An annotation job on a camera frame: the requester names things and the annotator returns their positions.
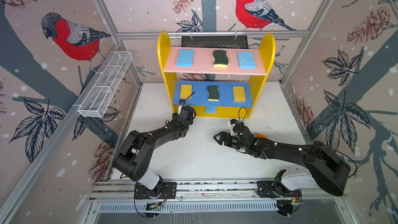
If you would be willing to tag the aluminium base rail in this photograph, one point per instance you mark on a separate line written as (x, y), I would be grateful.
(186, 190)

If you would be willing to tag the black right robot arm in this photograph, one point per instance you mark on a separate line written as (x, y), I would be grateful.
(329, 171)

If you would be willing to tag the green yellow scouring sponge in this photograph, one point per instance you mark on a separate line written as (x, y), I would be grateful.
(213, 93)
(220, 58)

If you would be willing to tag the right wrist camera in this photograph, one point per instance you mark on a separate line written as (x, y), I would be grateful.
(233, 123)

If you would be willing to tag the black perforated metal tray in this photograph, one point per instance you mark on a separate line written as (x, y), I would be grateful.
(224, 42)

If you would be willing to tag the light blue sponge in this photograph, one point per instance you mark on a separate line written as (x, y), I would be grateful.
(210, 109)
(246, 60)
(185, 58)

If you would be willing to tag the yellow shelf unit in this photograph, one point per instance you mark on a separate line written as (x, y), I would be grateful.
(203, 74)

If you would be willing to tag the white wire basket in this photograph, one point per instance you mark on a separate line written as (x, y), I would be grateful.
(100, 95)

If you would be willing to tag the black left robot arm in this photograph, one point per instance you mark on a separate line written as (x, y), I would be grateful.
(134, 155)

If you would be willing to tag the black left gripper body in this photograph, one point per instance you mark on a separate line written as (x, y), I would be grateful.
(190, 122)

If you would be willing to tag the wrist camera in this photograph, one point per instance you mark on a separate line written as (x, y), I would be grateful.
(233, 123)
(182, 103)

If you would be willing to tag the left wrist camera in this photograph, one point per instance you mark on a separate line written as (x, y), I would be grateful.
(182, 103)

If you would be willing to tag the yellow orange sponge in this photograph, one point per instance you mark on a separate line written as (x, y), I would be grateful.
(239, 94)

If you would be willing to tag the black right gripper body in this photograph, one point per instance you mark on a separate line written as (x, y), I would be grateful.
(236, 144)

